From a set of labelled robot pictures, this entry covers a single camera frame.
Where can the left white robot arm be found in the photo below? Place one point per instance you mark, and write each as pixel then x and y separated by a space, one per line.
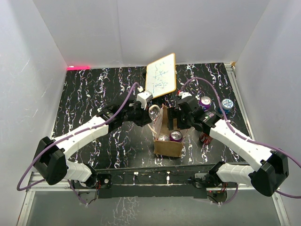
pixel 52 155

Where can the blue beverage can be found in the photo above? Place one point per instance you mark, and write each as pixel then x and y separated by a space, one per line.
pixel 227 105

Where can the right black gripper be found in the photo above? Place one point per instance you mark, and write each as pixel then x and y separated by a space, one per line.
pixel 174 113

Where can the purple can front left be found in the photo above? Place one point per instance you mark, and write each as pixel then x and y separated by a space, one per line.
pixel 163 137

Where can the patterned canvas tote bag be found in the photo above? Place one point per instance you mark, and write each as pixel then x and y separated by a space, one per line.
pixel 165 148

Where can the black front base bar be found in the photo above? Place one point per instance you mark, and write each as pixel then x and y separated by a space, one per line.
pixel 170 181

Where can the red soda can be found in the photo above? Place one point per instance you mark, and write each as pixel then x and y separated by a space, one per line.
pixel 205 138

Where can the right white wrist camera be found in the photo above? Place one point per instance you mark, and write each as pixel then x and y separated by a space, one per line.
pixel 182 94

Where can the purple can front right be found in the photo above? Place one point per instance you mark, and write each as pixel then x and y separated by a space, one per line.
pixel 176 136

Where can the small wood-framed whiteboard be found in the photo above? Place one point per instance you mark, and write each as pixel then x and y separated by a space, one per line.
pixel 161 76

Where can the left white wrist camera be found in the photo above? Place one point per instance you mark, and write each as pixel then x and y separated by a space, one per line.
pixel 144 98

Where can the pink tape strip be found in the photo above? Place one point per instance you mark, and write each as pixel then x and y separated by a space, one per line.
pixel 74 68

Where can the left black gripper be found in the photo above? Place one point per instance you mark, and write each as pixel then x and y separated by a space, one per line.
pixel 145 118

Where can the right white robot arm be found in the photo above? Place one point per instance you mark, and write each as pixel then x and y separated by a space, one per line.
pixel 266 169

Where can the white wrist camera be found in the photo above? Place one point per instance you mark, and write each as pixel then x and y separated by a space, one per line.
pixel 182 94
pixel 144 98

